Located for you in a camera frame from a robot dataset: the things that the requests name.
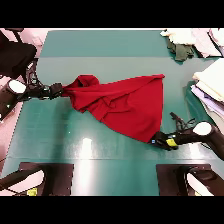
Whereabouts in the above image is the black chair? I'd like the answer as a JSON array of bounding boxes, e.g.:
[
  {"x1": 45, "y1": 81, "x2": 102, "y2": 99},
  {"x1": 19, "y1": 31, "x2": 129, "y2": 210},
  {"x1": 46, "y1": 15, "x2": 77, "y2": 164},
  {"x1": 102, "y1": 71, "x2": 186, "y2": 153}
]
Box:
[{"x1": 0, "y1": 28, "x2": 38, "y2": 80}]

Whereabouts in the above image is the red T-shirt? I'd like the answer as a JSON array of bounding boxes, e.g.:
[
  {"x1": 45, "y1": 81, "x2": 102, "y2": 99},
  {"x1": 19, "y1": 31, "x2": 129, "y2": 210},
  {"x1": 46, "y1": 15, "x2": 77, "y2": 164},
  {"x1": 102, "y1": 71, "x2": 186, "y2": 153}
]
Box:
[{"x1": 61, "y1": 73, "x2": 166, "y2": 144}]

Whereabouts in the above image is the cream garment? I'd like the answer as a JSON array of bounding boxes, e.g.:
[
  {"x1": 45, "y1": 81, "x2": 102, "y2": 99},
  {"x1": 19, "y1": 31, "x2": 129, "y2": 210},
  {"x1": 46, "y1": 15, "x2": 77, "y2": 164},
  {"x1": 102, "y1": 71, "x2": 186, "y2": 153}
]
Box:
[{"x1": 192, "y1": 58, "x2": 224, "y2": 103}]

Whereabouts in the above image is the lavender garment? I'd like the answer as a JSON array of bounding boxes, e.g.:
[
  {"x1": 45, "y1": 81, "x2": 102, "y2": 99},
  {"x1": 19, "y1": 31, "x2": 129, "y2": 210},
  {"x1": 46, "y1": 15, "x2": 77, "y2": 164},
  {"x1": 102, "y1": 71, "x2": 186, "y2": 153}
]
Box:
[{"x1": 190, "y1": 84, "x2": 224, "y2": 122}]

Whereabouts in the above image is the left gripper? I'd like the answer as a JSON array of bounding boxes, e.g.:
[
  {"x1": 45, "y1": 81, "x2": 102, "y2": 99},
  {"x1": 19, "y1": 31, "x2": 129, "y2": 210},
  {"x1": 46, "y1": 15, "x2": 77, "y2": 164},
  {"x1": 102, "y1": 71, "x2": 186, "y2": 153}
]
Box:
[{"x1": 48, "y1": 82, "x2": 65, "y2": 101}]

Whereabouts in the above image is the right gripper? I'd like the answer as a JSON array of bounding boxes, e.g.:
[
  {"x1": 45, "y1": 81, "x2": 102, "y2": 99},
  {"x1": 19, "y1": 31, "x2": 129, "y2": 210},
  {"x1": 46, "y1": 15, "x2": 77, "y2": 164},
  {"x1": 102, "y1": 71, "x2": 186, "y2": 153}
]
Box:
[{"x1": 151, "y1": 131, "x2": 180, "y2": 151}]

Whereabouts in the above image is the dark green garment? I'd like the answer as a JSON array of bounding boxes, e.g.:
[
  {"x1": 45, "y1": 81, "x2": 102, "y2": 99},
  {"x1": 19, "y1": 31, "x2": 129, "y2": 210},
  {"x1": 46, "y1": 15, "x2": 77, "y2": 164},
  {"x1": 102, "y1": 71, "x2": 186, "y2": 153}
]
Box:
[{"x1": 166, "y1": 39, "x2": 196, "y2": 63}]

